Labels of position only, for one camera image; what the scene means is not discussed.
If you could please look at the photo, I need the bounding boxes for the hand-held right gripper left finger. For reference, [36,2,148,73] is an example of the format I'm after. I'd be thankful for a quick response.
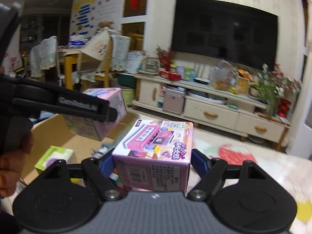
[43,151,122,201]

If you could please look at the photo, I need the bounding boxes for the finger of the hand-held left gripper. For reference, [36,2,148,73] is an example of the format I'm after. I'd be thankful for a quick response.
[13,78,119,123]

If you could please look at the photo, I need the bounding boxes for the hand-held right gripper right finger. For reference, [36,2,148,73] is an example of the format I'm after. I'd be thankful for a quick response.
[187,148,269,201]

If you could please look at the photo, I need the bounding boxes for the colourful puzzle cube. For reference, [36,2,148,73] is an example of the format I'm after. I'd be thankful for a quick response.
[108,167,128,192]

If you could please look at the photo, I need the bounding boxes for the pink robot toy box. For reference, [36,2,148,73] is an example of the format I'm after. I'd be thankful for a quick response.
[62,88,127,142]

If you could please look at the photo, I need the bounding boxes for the printed cardboard box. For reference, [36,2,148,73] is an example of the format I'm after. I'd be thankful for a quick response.
[17,112,138,193]

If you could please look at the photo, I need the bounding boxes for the pink oven toy box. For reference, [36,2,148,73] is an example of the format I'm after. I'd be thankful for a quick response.
[112,119,194,197]

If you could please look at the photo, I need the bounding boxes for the green medicine box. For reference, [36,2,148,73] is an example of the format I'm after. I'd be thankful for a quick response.
[34,146,75,176]

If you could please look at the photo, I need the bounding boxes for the person's left hand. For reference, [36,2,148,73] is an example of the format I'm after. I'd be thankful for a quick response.
[0,130,35,198]

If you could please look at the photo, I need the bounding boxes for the cream television cabinet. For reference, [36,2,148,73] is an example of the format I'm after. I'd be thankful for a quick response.
[132,73,290,152]

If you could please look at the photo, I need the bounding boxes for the wooden chair with lace cover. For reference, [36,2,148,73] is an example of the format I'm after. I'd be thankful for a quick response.
[29,36,59,78]
[78,35,132,88]

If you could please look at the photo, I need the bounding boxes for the pink storage case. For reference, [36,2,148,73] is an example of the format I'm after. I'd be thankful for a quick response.
[163,88,186,114]

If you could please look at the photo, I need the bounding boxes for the leaning paper certificate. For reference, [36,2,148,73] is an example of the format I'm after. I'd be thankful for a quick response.
[125,51,144,74]

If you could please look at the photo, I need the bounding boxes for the white kettle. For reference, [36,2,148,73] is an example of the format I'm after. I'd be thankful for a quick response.
[139,54,160,75]

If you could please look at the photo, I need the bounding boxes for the black router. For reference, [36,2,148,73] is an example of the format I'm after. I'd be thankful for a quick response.
[194,63,210,84]

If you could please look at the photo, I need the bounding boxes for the clear plastic snack bag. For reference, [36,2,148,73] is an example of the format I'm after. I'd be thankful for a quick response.
[211,60,238,90]

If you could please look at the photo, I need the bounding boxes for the framed certificate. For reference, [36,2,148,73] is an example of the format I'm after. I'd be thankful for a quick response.
[238,75,250,94]

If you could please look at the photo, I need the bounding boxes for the small green box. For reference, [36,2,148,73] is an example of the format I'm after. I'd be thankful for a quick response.
[184,67,195,81]

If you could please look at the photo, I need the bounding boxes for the flat red box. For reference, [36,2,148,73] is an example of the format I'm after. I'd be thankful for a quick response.
[158,70,181,81]

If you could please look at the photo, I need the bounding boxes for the red berry branches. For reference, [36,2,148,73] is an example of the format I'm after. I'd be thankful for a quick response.
[156,45,175,72]

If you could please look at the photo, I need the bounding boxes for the red vase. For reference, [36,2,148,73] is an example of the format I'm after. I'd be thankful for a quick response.
[278,99,289,117]

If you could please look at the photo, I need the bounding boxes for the potted plant with flowers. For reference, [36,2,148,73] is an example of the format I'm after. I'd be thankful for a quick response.
[249,63,301,116]

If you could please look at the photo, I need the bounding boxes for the black television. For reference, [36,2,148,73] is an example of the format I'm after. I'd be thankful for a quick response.
[172,0,279,71]

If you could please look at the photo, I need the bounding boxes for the wall poster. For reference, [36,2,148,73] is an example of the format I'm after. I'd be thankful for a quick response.
[69,0,122,38]

